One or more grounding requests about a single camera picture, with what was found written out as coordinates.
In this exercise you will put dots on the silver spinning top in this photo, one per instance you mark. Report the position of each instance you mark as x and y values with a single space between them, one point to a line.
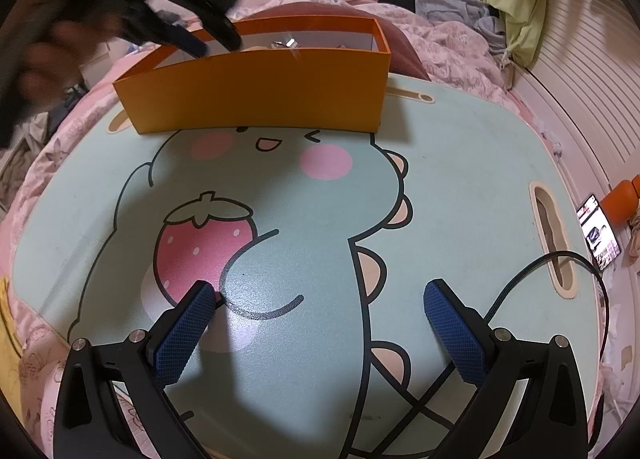
287 43

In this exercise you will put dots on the cartoon printed lap desk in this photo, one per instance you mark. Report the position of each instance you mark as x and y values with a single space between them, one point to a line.
450 189

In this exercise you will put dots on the person's left hand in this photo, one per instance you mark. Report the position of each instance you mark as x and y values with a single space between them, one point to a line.
65 31

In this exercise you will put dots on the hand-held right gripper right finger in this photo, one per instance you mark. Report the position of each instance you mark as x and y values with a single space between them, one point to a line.
455 334

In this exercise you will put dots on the orange cardboard box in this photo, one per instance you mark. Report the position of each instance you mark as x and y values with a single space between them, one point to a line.
250 89

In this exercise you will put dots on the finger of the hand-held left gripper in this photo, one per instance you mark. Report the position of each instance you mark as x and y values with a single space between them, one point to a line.
220 24
185 39

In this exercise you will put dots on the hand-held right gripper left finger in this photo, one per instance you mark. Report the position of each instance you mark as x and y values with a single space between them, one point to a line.
182 334

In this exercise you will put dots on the orange object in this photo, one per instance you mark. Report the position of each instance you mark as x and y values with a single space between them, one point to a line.
622 199

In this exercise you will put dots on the smartphone with lit screen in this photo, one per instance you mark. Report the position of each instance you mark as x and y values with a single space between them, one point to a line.
597 234

